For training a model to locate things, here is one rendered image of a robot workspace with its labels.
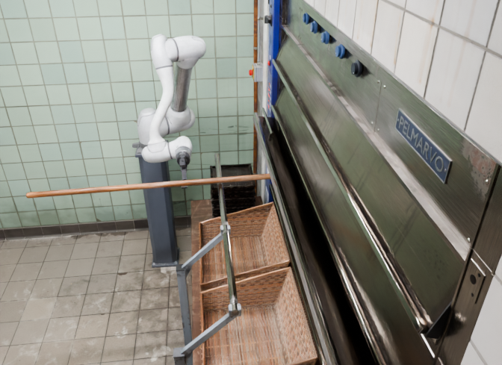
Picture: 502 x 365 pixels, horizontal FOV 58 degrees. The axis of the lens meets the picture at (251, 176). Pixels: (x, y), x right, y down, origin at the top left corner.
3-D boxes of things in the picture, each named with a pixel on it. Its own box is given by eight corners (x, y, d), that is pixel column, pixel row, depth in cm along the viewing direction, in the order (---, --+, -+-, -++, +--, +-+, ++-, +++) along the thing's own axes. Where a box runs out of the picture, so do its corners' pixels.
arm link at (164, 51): (158, 67, 250) (181, 63, 256) (150, 33, 246) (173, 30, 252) (152, 70, 261) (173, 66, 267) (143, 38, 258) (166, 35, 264)
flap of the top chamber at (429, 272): (279, 64, 241) (293, 27, 232) (434, 336, 89) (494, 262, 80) (271, 61, 240) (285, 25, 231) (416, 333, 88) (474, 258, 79)
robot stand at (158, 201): (154, 250, 371) (138, 141, 319) (179, 248, 372) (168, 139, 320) (152, 267, 353) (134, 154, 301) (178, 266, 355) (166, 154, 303)
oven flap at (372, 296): (277, 109, 255) (290, 76, 246) (411, 413, 103) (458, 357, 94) (270, 107, 254) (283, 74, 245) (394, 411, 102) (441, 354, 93)
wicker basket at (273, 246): (273, 235, 296) (275, 200, 281) (289, 299, 248) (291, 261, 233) (199, 240, 291) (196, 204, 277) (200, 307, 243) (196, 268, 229)
